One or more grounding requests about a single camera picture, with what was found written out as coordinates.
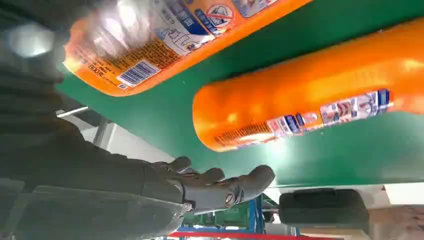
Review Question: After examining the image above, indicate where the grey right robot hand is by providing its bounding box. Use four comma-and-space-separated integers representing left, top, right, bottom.
0, 115, 276, 240

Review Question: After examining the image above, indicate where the black zip carrying case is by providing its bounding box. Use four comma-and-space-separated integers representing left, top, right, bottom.
278, 188, 371, 235

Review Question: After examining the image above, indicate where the green plastic crate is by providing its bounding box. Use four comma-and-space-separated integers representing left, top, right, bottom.
183, 195, 280, 229

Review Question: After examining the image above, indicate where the white side table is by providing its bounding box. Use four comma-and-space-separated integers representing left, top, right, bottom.
55, 105, 176, 164

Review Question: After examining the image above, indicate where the red bar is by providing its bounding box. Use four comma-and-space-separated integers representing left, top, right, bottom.
168, 231, 335, 240

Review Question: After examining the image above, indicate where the green table mat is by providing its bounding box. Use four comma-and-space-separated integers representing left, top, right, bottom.
55, 0, 424, 188

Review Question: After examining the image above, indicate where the blue metal frame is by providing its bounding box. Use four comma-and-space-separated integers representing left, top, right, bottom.
177, 194, 301, 237

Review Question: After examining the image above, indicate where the orange bottle with blue-white label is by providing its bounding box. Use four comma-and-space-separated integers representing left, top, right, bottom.
192, 18, 424, 154

